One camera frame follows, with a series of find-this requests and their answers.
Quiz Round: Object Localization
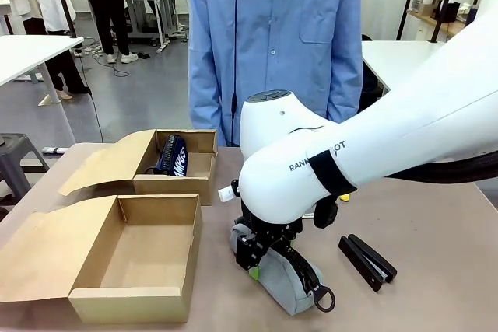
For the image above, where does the black hanging neck cable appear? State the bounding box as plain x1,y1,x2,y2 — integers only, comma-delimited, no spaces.
230,0,241,146

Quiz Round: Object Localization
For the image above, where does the thick black stand pole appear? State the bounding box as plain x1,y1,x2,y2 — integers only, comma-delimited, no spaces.
427,0,461,44

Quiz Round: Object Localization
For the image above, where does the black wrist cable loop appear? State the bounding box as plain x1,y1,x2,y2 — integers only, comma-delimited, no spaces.
313,194,338,229

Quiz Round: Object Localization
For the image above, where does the blue printed pencil pouch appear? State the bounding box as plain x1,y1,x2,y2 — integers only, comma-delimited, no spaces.
146,134,191,178

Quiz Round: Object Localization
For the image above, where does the grey zipper pencil pouch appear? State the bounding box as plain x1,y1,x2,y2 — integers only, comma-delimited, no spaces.
229,222,336,316

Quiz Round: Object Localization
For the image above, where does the wooden shelf board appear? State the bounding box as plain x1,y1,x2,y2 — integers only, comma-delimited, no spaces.
406,9,468,37

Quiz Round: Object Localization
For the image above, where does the black floor cable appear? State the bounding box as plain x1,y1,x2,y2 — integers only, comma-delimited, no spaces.
89,51,130,78

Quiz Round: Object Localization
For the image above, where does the white background table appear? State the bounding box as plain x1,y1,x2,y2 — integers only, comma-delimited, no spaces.
360,39,447,96

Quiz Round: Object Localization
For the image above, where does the small open cardboard box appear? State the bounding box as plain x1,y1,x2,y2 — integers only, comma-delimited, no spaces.
57,128,219,207

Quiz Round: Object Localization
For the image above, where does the white label tag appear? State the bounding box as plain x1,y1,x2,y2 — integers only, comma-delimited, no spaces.
217,186,237,203

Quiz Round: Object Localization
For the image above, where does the person in blue shirt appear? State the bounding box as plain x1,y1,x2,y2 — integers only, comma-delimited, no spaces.
188,0,365,147

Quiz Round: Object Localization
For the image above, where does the black stapler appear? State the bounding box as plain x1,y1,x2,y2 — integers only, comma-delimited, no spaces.
338,233,398,293

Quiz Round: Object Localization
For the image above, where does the white side table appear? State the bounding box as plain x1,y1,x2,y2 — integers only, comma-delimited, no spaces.
0,35,85,146

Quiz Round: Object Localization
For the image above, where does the grey metal stool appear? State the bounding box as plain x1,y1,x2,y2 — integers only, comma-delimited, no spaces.
0,133,51,205

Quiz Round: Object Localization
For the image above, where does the black velcro strap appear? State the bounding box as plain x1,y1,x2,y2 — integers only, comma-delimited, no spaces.
308,149,358,196

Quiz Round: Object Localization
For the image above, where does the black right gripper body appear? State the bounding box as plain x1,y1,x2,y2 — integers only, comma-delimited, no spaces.
240,200,304,246

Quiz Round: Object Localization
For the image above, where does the black box on shelf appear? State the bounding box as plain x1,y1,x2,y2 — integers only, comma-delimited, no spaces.
443,2,462,23

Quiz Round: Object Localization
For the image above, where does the large open cardboard box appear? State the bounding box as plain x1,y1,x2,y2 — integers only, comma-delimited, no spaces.
0,194,204,324

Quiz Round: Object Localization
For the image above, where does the grey background workbench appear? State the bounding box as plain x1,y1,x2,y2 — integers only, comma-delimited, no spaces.
122,0,184,55

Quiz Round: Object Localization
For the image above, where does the black braided cable sleeve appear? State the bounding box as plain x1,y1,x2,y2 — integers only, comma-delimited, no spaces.
383,151,498,184

